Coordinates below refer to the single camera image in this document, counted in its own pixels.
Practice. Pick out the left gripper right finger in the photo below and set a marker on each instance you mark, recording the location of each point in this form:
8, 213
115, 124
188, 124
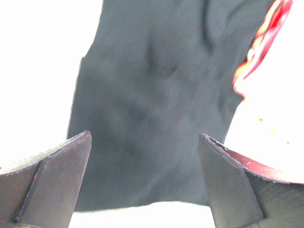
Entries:
244, 193

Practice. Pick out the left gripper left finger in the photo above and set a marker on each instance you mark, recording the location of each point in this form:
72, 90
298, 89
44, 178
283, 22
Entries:
41, 191

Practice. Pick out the black t shirt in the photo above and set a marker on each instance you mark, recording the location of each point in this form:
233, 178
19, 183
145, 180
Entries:
157, 75

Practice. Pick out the folded red patterned t shirt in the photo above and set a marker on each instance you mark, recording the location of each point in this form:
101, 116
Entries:
263, 39

